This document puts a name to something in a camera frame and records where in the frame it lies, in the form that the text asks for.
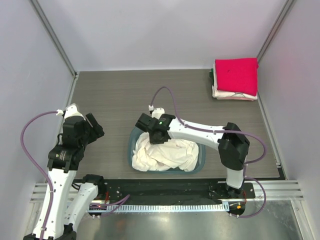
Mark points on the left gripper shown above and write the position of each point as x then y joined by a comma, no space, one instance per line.
98,129

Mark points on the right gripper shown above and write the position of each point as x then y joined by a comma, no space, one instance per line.
154,141

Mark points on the teal plastic bin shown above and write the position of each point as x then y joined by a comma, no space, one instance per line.
134,137

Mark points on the white t-shirt red print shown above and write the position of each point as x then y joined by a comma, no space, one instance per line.
173,154

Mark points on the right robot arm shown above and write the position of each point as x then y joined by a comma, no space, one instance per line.
231,144

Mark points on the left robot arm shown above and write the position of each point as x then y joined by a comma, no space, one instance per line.
59,220

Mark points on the folded white t-shirt stack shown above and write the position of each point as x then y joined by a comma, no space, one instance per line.
227,95

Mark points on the folded green t-shirt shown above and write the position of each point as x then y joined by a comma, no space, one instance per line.
212,75

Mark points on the folded pink t-shirt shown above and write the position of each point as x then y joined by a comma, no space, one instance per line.
239,75

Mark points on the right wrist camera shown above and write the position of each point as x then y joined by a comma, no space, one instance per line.
156,112

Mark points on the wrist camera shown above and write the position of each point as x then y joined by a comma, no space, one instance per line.
72,111
156,112

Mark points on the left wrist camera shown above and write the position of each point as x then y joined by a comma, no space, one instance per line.
72,111

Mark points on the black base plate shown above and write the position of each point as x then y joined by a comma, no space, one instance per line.
175,188

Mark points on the white slotted cable duct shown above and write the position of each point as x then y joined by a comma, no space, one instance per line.
224,207

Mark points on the aluminium rail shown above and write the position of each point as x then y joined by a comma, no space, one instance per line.
275,190

